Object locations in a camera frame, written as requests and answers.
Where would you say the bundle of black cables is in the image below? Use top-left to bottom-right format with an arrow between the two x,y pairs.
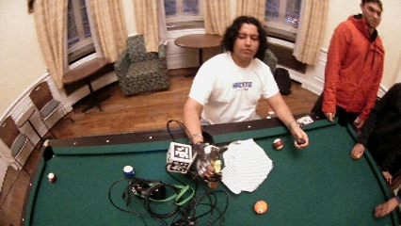
107,175 -> 230,226

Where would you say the beige curtain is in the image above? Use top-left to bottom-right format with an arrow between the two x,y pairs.
235,0 -> 266,24
291,0 -> 330,66
202,0 -> 232,36
131,0 -> 161,53
87,0 -> 129,63
31,0 -> 70,89

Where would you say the white dotted hexagonal mat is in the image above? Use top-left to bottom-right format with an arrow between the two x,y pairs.
219,138 -> 274,195

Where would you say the wooden folding chair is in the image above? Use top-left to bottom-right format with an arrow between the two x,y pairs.
27,80 -> 75,139
0,115 -> 34,177

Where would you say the maroon striped billiard ball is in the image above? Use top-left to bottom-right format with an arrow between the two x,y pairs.
271,137 -> 284,151

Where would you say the white marker cube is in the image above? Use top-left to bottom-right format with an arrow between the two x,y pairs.
165,141 -> 197,174

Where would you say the orange billiard ball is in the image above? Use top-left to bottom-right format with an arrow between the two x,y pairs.
252,200 -> 268,216

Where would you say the round wooden table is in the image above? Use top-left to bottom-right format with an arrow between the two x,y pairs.
173,33 -> 223,78

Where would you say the green strap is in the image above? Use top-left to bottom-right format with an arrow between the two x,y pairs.
137,183 -> 195,207

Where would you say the small black white card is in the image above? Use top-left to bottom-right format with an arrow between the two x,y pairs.
295,115 -> 315,126

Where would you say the black electronic box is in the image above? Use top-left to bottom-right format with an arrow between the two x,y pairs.
127,178 -> 166,201

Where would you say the green patterned armchair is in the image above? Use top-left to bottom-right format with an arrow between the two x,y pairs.
113,34 -> 171,97
262,48 -> 279,75

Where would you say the black glove cable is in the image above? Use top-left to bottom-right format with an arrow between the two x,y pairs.
165,119 -> 195,140

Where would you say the the person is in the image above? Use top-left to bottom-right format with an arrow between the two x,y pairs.
181,15 -> 310,185

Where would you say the black backpack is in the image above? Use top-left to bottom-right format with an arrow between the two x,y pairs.
272,67 -> 292,96

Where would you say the dark wooden pool table rail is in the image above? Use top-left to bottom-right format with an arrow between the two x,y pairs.
42,113 -> 330,149

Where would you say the window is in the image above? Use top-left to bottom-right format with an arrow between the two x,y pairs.
263,0 -> 303,36
161,0 -> 205,30
65,0 -> 97,64

